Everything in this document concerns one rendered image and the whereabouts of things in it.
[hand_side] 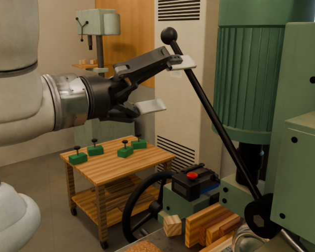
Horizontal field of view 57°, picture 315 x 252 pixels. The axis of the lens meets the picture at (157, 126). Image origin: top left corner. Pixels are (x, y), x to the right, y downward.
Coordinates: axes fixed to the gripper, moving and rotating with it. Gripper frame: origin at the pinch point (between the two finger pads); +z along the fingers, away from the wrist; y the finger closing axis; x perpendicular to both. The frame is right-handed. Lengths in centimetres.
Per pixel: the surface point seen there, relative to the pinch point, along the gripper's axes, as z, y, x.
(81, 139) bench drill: 65, -216, 102
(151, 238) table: -3.0, -32.5, -23.3
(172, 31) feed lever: -0.4, 8.0, 7.0
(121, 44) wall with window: 127, -160, 176
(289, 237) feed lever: -0.5, 4.6, -34.4
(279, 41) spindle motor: 8.8, 18.4, -7.3
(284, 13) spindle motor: 9.0, 21.8, -4.4
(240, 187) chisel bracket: 11.1, -9.9, -23.4
